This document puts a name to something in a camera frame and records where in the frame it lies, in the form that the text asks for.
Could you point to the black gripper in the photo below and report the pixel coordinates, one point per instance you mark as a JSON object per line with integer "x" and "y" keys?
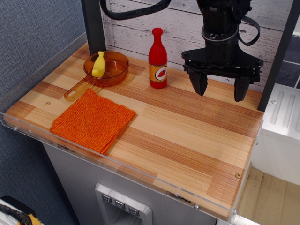
{"x": 222, "y": 56}

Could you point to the clear acrylic table guard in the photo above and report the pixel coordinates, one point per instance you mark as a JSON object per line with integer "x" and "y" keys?
{"x": 193, "y": 148}

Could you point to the silver dispenser button panel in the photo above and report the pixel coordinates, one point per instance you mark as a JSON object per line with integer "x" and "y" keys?
{"x": 122, "y": 205}

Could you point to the transparent orange plastic pan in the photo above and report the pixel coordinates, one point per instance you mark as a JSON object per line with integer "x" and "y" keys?
{"x": 115, "y": 71}

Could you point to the orange knitted towel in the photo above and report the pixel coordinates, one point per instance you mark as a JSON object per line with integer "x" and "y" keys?
{"x": 93, "y": 122}

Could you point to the dark left frame post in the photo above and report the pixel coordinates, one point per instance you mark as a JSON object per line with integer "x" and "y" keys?
{"x": 93, "y": 25}

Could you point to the dark frame post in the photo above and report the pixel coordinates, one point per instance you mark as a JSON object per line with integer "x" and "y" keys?
{"x": 280, "y": 54}
{"x": 93, "y": 25}

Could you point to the white toy sink unit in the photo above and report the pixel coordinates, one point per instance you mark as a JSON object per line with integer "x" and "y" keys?
{"x": 277, "y": 148}

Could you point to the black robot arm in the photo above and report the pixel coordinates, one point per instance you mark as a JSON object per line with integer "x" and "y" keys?
{"x": 222, "y": 15}

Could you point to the yellow plastic toy fish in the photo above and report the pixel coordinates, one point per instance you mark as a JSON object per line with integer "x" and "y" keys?
{"x": 99, "y": 66}

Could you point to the red sauce bottle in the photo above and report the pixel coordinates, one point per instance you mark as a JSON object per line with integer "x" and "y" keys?
{"x": 157, "y": 61}

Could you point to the dark right frame post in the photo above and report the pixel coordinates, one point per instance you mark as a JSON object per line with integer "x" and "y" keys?
{"x": 280, "y": 54}

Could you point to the grey toy fridge cabinet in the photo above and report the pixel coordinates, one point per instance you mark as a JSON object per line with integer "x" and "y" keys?
{"x": 79, "y": 178}

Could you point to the black and yellow object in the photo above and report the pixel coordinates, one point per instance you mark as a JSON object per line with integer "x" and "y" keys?
{"x": 14, "y": 212}

